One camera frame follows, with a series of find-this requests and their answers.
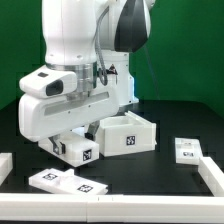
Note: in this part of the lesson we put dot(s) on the white cabinet drawer box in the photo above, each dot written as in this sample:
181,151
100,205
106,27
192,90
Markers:
79,150

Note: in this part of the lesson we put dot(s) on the white right rail piece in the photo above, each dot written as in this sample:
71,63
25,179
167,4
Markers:
212,176

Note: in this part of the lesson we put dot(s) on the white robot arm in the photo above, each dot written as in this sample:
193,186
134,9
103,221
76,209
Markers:
77,32

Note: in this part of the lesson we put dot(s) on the white left rail piece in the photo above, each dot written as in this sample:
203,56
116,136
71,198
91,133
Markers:
6,165

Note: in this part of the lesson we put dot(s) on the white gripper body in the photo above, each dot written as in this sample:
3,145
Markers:
43,118

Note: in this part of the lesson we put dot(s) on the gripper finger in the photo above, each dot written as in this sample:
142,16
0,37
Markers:
58,147
92,130

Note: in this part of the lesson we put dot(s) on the small white cabinet panel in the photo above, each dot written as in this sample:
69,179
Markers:
187,151

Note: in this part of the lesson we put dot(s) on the large white cabinet body box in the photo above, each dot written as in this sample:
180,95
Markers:
125,134

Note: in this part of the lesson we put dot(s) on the white rail piece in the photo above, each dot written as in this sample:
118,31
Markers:
212,176
6,165

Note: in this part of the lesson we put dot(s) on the white front rail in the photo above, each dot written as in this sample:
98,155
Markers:
112,208

